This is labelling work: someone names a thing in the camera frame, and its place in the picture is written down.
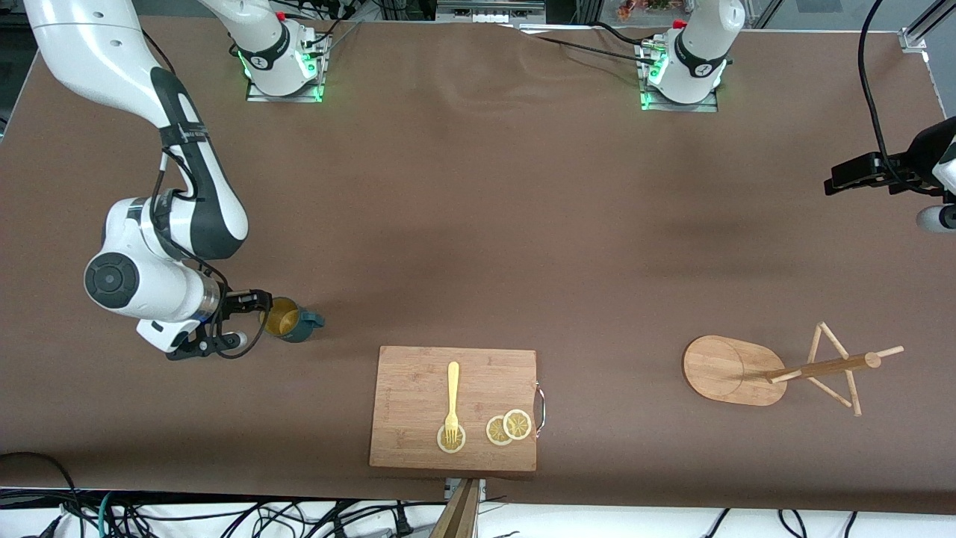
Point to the wooden mug rack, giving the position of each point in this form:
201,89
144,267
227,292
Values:
724,370

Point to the brown table cover mat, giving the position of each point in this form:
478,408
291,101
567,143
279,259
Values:
478,261

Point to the yellow plastic fork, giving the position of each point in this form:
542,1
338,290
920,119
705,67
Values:
452,388

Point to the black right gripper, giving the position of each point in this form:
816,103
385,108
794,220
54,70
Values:
235,302

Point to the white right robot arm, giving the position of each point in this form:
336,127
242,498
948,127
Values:
89,45

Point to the aluminium frame profile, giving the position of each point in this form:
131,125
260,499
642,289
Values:
915,37

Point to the orange red plastic items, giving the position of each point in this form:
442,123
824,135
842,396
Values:
635,9

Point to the grey power strip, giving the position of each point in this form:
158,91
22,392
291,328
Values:
485,11

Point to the dark teal mug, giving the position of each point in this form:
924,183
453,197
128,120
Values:
299,330

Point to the lemon slice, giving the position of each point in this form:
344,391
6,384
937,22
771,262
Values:
451,448
494,432
517,424

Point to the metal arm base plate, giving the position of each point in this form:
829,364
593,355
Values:
702,107
299,98

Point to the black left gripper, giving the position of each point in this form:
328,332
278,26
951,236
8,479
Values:
928,158

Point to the wooden support beam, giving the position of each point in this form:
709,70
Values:
459,519

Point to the bamboo cutting board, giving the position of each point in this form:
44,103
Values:
411,388

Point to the grey metal bracket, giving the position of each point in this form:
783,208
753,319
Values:
450,489

